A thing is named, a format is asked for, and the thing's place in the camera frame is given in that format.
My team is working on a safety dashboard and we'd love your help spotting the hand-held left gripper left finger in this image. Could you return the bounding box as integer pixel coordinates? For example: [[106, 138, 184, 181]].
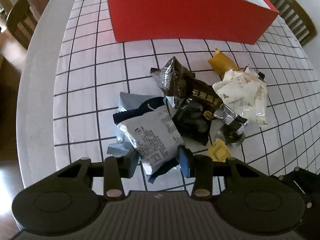
[[57, 151, 138, 201]]

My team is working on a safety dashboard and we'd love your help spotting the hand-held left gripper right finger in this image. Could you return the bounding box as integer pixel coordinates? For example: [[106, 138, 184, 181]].
[[178, 146, 270, 200]]

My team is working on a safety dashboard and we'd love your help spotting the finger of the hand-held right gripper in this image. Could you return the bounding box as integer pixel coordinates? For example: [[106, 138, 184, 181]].
[[271, 166, 320, 233]]

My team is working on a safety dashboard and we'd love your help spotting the navy snack packet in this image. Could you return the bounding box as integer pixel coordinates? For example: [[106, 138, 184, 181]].
[[112, 97, 181, 184]]

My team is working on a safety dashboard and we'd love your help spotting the cream white snack packet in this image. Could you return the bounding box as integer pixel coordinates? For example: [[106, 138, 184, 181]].
[[212, 66, 268, 127]]

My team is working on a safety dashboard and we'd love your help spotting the red cardboard box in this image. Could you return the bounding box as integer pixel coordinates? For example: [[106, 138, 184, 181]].
[[105, 0, 280, 45]]

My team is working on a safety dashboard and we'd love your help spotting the small yellow snack packet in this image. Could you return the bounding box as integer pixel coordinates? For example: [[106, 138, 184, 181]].
[[208, 139, 231, 162]]

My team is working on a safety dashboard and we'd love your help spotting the black gold-print snack packet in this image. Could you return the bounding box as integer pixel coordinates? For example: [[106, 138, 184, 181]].
[[172, 79, 224, 147]]

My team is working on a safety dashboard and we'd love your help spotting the small black silver snack packet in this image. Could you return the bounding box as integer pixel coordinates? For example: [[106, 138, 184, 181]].
[[215, 104, 248, 145]]

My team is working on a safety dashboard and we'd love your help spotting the dark brown foil snack packet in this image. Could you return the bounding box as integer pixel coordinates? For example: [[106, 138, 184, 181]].
[[150, 57, 196, 98]]

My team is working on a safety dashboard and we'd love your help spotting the white black-checked tablecloth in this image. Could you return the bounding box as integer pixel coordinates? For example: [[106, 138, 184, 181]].
[[53, 0, 314, 193]]

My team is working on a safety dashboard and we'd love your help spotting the mustard yellow snack packet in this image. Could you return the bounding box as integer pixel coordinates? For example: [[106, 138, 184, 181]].
[[209, 49, 241, 76]]

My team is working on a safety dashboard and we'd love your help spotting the wooden chair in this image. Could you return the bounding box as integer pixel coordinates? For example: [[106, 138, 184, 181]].
[[5, 0, 38, 50], [274, 0, 317, 47]]

